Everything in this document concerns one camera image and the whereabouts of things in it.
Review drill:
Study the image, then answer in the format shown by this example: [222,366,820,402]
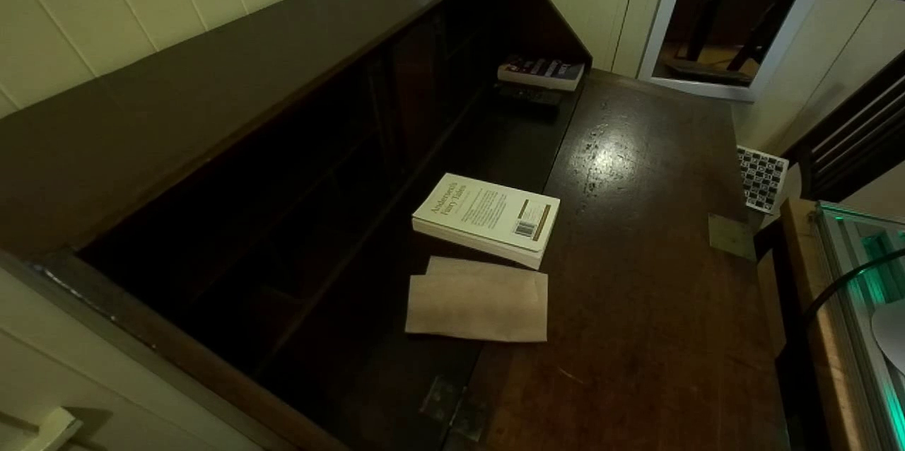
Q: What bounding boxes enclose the white paperback book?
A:
[411,172,561,271]

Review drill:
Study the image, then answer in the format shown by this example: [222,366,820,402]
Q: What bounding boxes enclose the black cable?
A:
[802,246,905,340]

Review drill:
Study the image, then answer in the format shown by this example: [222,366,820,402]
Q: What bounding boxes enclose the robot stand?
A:
[752,198,905,451]

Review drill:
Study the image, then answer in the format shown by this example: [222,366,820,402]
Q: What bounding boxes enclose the white framed mirror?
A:
[637,0,815,103]

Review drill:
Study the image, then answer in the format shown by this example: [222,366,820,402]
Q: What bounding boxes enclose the small paper note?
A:
[708,213,757,259]

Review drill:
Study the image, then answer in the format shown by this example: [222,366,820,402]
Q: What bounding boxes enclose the dark wooden secretary desk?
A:
[0,0,790,451]

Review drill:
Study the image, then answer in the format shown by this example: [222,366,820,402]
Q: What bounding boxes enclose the black remote control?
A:
[495,83,565,110]

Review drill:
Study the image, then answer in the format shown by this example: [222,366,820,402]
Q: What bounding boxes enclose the dark wooden chair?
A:
[781,48,905,205]

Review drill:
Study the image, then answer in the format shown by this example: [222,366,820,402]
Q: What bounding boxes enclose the checkerboard calibration board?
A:
[735,145,790,215]

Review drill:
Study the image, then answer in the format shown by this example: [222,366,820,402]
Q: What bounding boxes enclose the brown paper envelope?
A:
[404,255,549,344]

